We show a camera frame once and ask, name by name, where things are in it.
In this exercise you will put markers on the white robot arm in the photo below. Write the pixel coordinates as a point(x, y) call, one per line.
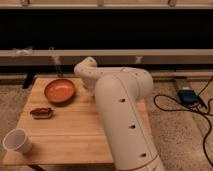
point(116, 91)

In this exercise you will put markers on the orange bowl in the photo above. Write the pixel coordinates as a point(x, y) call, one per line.
point(59, 90)

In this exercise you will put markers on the wooden rail frame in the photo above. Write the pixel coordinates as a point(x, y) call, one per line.
point(111, 57)

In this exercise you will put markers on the blue power adapter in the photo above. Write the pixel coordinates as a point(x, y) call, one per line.
point(188, 97)

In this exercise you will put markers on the white paper cup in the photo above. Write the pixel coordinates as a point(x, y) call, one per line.
point(17, 140)

